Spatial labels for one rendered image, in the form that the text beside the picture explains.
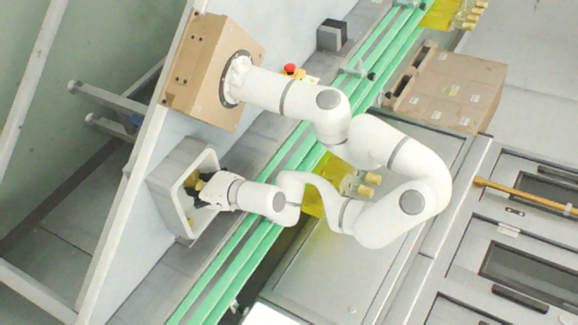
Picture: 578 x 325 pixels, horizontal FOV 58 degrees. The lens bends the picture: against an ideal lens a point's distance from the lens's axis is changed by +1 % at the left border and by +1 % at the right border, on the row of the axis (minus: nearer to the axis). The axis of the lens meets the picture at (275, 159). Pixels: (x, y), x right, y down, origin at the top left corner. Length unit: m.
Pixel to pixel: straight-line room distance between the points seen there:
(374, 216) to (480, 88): 4.74
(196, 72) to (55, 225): 0.99
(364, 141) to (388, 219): 0.19
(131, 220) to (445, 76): 4.87
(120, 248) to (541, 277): 1.19
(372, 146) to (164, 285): 0.68
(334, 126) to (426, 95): 4.44
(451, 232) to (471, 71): 4.33
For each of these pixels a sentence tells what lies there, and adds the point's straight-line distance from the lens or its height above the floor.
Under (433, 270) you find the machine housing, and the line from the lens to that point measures 1.66.
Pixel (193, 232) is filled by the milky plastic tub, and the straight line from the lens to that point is 1.45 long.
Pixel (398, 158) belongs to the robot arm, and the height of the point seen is 1.31.
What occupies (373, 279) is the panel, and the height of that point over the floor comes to 1.26.
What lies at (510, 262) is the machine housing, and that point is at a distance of 1.75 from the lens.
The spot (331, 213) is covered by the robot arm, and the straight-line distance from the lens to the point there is 1.21.
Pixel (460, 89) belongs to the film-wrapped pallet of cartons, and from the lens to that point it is 5.73.
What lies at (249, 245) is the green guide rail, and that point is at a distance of 1.49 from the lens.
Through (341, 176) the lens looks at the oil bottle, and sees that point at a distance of 1.63.
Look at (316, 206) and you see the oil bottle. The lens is 1.56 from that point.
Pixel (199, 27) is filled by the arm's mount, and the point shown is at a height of 0.79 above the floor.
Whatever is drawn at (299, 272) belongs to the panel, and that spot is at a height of 1.06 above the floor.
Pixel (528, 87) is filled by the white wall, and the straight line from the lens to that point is 7.12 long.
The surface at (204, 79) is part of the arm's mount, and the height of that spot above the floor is 0.86.
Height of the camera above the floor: 1.58
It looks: 26 degrees down
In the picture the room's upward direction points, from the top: 110 degrees clockwise
